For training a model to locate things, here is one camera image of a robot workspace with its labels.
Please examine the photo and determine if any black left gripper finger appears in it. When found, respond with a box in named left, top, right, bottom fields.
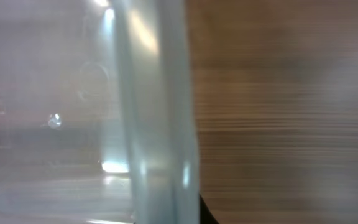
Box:
left=199, top=194, right=219, bottom=224

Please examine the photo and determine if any clear plastic container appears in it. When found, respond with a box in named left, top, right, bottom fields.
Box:
left=0, top=0, right=200, bottom=223

